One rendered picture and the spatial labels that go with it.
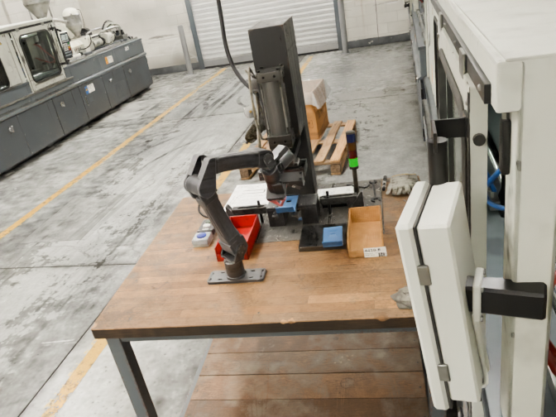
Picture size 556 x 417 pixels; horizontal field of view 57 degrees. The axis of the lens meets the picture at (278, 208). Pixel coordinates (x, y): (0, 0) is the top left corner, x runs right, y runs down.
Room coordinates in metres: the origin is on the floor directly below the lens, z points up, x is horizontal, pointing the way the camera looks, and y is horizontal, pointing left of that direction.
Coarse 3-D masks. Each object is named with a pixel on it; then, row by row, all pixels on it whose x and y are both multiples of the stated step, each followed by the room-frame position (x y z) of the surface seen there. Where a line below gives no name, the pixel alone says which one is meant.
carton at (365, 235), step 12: (348, 216) 1.67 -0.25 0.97; (360, 216) 1.73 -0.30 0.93; (372, 216) 1.72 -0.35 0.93; (348, 228) 1.58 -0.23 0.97; (360, 228) 1.68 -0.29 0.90; (372, 228) 1.67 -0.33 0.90; (348, 240) 1.52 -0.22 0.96; (360, 240) 1.60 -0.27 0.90; (372, 240) 1.58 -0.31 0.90; (348, 252) 1.50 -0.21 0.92; (360, 252) 1.49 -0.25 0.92; (372, 252) 1.48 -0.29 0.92; (384, 252) 1.47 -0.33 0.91
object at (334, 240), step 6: (324, 228) 1.70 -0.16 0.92; (330, 228) 1.69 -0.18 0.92; (336, 228) 1.68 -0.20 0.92; (342, 228) 1.67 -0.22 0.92; (324, 234) 1.66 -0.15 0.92; (336, 234) 1.64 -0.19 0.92; (342, 234) 1.63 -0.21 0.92; (324, 240) 1.61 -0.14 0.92; (330, 240) 1.61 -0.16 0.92; (336, 240) 1.60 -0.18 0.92; (342, 240) 1.59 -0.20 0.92; (324, 246) 1.57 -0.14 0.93; (330, 246) 1.57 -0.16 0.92; (336, 246) 1.56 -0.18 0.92
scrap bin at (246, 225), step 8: (232, 216) 1.88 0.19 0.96; (240, 216) 1.87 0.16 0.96; (248, 216) 1.86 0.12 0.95; (256, 216) 1.84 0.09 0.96; (240, 224) 1.87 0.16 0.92; (248, 224) 1.87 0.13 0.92; (256, 224) 1.81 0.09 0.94; (240, 232) 1.83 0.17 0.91; (248, 232) 1.82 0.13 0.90; (256, 232) 1.79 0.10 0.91; (248, 240) 1.66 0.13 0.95; (216, 248) 1.65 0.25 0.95; (248, 248) 1.64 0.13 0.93; (248, 256) 1.62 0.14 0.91
